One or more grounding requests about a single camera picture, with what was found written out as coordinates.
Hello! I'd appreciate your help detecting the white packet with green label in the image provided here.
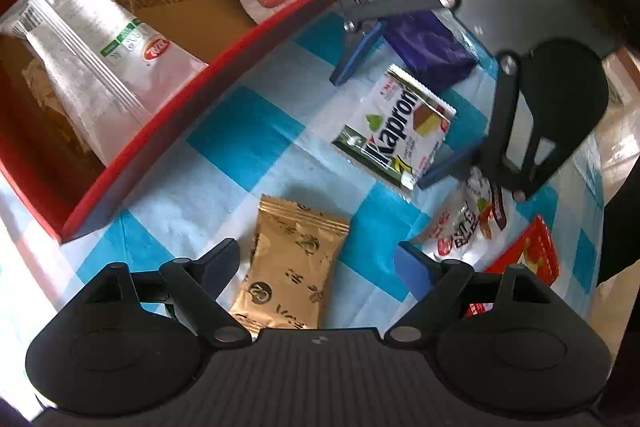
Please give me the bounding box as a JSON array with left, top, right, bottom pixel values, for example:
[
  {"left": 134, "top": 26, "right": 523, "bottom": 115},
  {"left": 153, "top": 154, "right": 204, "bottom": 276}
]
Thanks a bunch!
[{"left": 0, "top": 0, "right": 208, "bottom": 165}]

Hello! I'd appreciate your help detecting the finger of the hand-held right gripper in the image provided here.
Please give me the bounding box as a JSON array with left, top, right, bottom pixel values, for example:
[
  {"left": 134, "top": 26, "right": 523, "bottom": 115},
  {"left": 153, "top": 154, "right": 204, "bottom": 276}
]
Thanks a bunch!
[
  {"left": 417, "top": 52, "right": 567, "bottom": 204},
  {"left": 326, "top": 0, "right": 462, "bottom": 86}
]

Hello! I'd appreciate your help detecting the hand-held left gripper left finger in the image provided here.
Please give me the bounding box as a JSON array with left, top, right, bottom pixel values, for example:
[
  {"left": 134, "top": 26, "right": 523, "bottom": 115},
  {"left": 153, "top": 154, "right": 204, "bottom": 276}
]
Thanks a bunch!
[{"left": 85, "top": 238, "right": 252, "bottom": 349}]

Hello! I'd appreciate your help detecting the gold snack packet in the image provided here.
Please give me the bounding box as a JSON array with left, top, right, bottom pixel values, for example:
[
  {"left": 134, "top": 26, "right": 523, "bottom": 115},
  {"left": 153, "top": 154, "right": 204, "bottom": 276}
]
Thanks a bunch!
[{"left": 230, "top": 194, "right": 350, "bottom": 330}]

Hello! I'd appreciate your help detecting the dark blue snack packet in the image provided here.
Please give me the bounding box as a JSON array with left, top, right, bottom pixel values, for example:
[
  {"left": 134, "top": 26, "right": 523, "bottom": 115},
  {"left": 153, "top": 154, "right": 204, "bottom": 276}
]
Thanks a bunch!
[{"left": 382, "top": 12, "right": 476, "bottom": 92}]

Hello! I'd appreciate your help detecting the white packet with red print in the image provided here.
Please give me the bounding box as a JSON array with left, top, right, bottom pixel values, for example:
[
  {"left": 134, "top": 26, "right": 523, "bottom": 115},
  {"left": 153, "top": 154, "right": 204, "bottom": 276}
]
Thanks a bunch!
[{"left": 415, "top": 172, "right": 508, "bottom": 263}]

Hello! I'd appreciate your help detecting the blue white checkered tablecloth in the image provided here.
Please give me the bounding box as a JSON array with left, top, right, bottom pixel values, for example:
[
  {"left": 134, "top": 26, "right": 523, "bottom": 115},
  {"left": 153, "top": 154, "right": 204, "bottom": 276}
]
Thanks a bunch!
[{"left": 0, "top": 0, "right": 618, "bottom": 358}]

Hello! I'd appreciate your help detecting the clear waffle packet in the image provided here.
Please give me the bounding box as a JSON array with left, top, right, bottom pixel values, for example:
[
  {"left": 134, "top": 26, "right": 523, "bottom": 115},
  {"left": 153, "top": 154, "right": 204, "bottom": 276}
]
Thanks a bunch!
[{"left": 20, "top": 57, "right": 106, "bottom": 168}]

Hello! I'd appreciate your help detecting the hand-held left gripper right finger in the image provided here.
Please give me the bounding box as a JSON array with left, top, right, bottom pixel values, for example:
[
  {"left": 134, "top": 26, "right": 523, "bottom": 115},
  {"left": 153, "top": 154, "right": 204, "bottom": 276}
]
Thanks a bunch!
[{"left": 385, "top": 241, "right": 551, "bottom": 348}]

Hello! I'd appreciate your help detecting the red rectangular snack packet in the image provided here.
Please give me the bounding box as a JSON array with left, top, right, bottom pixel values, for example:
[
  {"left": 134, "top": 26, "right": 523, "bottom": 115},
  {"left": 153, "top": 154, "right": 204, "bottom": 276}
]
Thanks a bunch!
[{"left": 467, "top": 215, "right": 560, "bottom": 318}]

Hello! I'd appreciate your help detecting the red cardboard box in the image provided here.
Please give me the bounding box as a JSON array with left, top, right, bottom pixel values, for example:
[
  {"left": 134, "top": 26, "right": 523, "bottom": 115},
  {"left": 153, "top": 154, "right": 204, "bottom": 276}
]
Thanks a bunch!
[{"left": 0, "top": 0, "right": 371, "bottom": 244}]

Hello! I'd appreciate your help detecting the green white wafer packet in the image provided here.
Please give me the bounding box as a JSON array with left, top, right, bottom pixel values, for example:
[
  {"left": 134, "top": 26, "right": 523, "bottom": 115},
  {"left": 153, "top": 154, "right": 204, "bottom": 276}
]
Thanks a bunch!
[{"left": 332, "top": 64, "right": 457, "bottom": 190}]

